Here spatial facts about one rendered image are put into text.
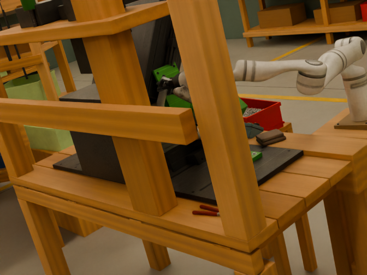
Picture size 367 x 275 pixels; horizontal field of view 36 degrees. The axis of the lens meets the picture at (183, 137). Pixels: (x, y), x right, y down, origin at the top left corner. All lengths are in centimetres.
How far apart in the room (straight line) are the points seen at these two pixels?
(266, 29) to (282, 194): 683
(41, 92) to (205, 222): 321
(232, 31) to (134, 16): 828
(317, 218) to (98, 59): 207
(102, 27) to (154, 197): 58
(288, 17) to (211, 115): 692
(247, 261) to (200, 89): 52
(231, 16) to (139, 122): 825
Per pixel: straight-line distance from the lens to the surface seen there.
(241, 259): 169
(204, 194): 191
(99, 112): 180
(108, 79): 179
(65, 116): 199
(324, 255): 315
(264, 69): 189
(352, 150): 203
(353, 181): 204
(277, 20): 850
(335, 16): 789
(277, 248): 278
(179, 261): 338
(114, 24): 163
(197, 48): 144
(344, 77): 233
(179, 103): 221
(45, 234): 285
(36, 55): 466
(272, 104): 267
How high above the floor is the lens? 168
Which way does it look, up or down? 18 degrees down
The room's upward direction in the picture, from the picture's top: 14 degrees counter-clockwise
